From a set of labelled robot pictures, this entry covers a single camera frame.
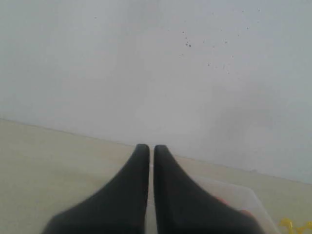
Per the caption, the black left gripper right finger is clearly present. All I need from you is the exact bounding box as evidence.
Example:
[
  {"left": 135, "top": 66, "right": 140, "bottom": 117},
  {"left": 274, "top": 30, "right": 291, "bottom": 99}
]
[{"left": 154, "top": 145, "right": 262, "bottom": 234}]

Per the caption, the clear plastic bin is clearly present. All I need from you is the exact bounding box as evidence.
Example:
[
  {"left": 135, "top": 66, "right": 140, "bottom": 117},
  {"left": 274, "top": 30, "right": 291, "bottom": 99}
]
[{"left": 147, "top": 163, "right": 281, "bottom": 234}]

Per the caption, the brown egg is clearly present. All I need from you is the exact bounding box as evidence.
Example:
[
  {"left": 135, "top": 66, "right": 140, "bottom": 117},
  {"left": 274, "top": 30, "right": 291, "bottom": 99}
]
[{"left": 240, "top": 210, "right": 254, "bottom": 217}]

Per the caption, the yellow plastic egg tray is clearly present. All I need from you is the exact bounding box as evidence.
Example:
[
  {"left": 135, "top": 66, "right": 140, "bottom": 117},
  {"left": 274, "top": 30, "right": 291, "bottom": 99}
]
[{"left": 278, "top": 218, "right": 312, "bottom": 234}]

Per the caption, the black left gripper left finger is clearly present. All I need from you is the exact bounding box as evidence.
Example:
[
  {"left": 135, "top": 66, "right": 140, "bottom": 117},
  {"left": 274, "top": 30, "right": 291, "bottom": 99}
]
[{"left": 43, "top": 144, "right": 150, "bottom": 234}]

